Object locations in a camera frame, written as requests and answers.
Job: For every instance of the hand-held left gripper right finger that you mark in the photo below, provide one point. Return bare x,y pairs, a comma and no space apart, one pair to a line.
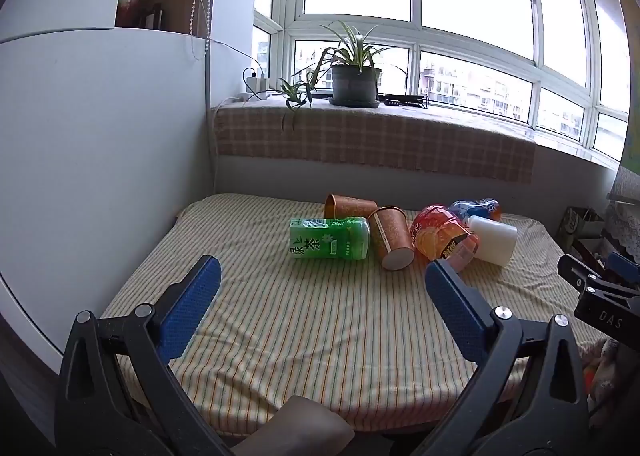
455,308

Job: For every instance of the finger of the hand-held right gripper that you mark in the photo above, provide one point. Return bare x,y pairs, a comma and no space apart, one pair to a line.
580,273
625,262

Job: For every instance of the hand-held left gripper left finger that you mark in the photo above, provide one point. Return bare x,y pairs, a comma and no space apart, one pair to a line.
192,306

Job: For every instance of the orange pink snack cup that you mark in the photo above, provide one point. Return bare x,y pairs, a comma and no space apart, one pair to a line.
440,233

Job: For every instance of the white cup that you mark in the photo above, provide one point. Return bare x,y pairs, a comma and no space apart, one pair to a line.
492,238

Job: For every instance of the brown patterned paper cup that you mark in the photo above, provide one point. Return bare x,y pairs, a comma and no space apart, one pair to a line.
350,206
392,236

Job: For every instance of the white lace cloth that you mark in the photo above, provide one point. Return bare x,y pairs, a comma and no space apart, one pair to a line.
622,228

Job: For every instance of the cardboard box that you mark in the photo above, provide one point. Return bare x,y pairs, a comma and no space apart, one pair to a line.
580,223

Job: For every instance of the orange beige soft object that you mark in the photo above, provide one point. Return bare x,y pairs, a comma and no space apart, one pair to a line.
602,371

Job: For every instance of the blue orange plastic bottle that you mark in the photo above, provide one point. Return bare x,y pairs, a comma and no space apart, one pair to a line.
475,208

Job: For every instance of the striped bed sheet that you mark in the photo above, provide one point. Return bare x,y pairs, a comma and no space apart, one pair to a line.
320,316

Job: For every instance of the green tea bottle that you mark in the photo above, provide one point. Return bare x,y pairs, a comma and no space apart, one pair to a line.
330,238

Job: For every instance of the person's leg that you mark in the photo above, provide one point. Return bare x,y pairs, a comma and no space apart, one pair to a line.
295,428

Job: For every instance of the white cabinet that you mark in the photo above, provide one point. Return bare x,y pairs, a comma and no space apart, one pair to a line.
100,151

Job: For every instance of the plaid windowsill cloth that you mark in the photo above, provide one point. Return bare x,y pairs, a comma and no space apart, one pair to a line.
380,141

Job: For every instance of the black device on windowsill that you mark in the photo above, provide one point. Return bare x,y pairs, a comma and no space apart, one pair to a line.
402,99

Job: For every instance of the potted spider plant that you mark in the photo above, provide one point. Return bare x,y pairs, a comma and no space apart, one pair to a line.
352,76

